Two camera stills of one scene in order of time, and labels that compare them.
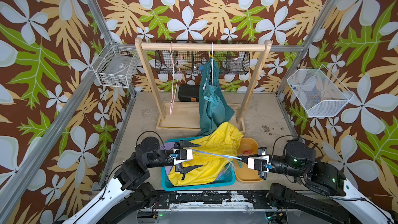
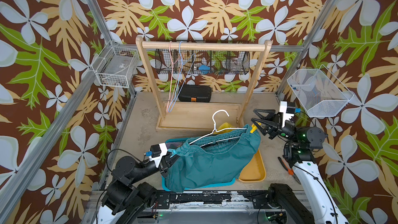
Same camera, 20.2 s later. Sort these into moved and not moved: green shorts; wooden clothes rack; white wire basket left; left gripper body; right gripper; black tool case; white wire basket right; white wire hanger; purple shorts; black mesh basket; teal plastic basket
Moved: white wire hanger; right gripper; left gripper body; green shorts
Not moved: white wire basket right; white wire basket left; wooden clothes rack; purple shorts; teal plastic basket; black tool case; black mesh basket
